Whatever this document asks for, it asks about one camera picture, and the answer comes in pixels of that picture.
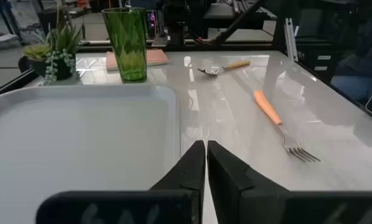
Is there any potted succulent plant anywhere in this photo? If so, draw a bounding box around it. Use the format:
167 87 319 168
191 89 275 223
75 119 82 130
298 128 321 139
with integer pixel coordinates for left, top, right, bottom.
17 21 86 86

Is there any fork with orange handle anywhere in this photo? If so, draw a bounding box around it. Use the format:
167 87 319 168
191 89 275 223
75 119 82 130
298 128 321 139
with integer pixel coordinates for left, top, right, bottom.
253 90 322 164

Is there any black keyboard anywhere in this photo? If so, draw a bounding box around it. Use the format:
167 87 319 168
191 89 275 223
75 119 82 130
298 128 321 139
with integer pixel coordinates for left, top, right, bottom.
232 0 259 14

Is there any green faceted plastic cup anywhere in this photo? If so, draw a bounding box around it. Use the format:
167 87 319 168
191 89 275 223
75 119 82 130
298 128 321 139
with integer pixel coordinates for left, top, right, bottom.
101 7 148 84

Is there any black workstation stand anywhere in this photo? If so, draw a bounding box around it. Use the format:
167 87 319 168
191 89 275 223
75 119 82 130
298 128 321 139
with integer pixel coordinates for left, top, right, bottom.
203 0 279 44

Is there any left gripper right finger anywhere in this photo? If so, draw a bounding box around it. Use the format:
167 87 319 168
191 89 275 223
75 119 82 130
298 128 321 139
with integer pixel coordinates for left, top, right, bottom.
207 139 372 224

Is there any silver aluminium profile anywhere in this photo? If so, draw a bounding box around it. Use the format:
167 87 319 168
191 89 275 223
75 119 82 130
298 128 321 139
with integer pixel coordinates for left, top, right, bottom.
284 17 299 62

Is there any black drawer cabinet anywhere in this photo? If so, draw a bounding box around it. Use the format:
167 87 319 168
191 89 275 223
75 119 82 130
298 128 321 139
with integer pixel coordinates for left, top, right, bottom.
297 42 341 83

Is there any spoon with orange handle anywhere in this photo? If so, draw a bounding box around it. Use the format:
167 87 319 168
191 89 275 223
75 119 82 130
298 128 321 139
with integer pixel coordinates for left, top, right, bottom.
197 60 251 77

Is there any computer with purple lights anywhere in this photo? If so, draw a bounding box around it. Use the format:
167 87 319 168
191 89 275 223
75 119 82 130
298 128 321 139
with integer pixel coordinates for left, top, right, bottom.
146 11 158 39

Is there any person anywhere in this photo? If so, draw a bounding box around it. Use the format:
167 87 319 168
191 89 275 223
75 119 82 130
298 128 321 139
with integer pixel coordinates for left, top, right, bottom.
330 18 372 102

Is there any grey plastic tray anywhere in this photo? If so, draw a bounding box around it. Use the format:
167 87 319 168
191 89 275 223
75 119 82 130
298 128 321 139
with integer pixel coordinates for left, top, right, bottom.
0 83 182 224

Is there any grey wheeled cart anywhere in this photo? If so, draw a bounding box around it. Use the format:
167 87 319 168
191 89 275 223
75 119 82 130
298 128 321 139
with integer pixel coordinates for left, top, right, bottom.
0 0 28 54

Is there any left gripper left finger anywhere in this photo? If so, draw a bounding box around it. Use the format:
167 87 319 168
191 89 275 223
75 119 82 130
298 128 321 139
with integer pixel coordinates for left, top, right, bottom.
35 139 207 224

